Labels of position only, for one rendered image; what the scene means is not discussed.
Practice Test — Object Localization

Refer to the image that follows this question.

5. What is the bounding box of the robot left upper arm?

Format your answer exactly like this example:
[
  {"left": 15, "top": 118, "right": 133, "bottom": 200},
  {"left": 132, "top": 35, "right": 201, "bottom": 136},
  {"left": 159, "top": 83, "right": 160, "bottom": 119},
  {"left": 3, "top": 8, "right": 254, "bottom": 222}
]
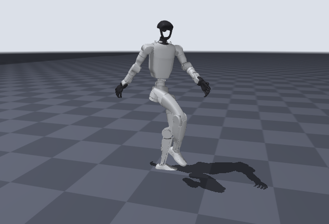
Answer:
[{"left": 175, "top": 45, "right": 192, "bottom": 71}]

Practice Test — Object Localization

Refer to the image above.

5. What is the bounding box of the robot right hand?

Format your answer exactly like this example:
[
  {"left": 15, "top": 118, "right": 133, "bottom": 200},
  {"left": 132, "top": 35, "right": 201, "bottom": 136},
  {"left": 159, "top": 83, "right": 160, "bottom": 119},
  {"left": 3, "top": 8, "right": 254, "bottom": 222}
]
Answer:
[{"left": 115, "top": 83, "right": 128, "bottom": 98}]

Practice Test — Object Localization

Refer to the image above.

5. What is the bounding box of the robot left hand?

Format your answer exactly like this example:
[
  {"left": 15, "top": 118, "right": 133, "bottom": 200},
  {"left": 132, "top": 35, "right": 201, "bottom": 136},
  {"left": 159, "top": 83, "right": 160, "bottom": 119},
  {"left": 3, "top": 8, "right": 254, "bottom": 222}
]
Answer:
[{"left": 197, "top": 76, "right": 211, "bottom": 97}]

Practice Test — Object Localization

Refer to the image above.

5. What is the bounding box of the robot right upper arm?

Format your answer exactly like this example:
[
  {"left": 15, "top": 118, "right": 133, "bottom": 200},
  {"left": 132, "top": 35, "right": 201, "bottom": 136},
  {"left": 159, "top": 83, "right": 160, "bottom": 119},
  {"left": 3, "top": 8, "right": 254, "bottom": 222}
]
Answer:
[{"left": 132, "top": 44, "right": 154, "bottom": 73}]

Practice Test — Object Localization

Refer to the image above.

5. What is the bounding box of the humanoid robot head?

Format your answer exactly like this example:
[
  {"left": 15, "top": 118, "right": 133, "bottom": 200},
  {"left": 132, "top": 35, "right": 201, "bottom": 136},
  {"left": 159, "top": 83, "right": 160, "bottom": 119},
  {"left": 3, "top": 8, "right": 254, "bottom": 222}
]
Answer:
[{"left": 157, "top": 21, "right": 173, "bottom": 45}]

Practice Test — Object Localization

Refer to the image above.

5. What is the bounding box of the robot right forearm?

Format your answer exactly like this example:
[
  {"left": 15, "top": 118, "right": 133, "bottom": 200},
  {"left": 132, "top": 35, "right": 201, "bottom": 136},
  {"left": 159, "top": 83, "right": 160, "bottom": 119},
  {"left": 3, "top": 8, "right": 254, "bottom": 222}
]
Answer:
[{"left": 121, "top": 64, "right": 136, "bottom": 86}]

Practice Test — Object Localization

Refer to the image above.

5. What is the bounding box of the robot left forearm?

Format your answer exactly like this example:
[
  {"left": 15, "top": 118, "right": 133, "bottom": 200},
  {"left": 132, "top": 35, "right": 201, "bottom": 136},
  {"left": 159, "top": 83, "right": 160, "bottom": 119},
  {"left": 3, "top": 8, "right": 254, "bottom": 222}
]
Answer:
[{"left": 187, "top": 65, "right": 200, "bottom": 84}]

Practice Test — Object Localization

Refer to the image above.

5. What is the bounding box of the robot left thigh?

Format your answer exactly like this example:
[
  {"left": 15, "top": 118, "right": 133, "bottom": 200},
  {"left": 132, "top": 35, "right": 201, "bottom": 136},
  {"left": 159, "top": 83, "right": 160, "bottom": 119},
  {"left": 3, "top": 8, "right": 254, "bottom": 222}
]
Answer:
[{"left": 162, "top": 94, "right": 176, "bottom": 139}]

